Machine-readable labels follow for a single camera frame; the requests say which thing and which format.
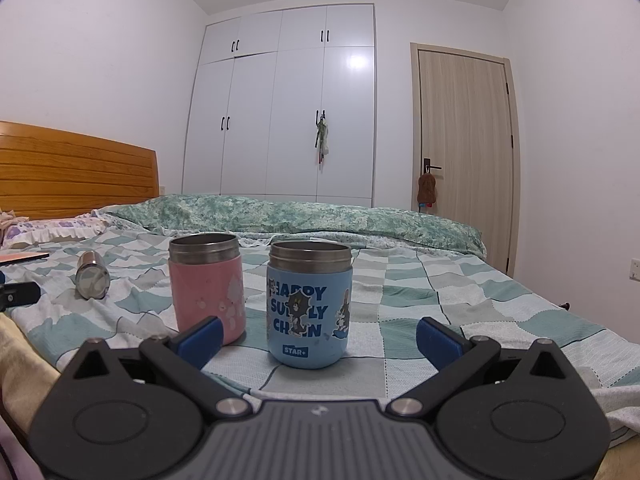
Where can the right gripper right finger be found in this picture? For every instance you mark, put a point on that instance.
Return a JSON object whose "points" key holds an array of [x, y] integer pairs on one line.
{"points": [[460, 363]]}

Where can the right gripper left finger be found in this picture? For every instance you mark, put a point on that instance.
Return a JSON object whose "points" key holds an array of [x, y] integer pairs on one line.
{"points": [[178, 362]]}

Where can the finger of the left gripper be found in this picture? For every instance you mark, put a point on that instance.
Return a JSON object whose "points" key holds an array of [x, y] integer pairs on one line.
{"points": [[18, 292]]}

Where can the pink insulated cup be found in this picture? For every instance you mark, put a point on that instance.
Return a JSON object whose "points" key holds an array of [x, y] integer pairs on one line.
{"points": [[206, 279]]}

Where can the stainless steel cup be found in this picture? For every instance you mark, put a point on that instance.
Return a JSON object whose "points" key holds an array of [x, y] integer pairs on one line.
{"points": [[92, 279]]}

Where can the blue cartoon cup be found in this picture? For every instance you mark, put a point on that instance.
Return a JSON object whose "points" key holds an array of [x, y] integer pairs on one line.
{"points": [[309, 288]]}

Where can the pink book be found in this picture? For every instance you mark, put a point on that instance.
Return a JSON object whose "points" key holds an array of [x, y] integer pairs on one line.
{"points": [[21, 257]]}

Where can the green checkered bed sheet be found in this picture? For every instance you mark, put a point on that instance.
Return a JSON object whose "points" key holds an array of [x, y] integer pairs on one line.
{"points": [[395, 286]]}

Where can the purple floral pillow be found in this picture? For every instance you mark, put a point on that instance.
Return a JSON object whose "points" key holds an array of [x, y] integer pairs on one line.
{"points": [[21, 232]]}

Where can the wooden headboard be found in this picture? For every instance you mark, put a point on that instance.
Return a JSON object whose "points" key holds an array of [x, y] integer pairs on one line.
{"points": [[49, 174]]}

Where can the green floral duvet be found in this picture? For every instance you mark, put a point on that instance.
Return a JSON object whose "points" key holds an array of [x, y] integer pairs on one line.
{"points": [[191, 213]]}

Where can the brown plush toy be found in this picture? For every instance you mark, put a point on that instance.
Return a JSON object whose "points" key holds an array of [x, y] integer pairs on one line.
{"points": [[427, 191]]}

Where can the beige wooden door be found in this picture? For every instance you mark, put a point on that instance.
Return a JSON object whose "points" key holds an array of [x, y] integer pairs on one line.
{"points": [[465, 120]]}

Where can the green hanging ornament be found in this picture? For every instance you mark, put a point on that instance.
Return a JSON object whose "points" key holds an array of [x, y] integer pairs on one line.
{"points": [[321, 142]]}

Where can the white wardrobe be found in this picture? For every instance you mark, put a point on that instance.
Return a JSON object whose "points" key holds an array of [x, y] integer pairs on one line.
{"points": [[261, 81]]}

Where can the white wall socket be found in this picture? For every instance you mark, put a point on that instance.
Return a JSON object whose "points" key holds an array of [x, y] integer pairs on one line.
{"points": [[634, 270]]}

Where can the black door handle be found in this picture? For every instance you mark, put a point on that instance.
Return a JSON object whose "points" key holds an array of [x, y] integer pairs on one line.
{"points": [[428, 167]]}

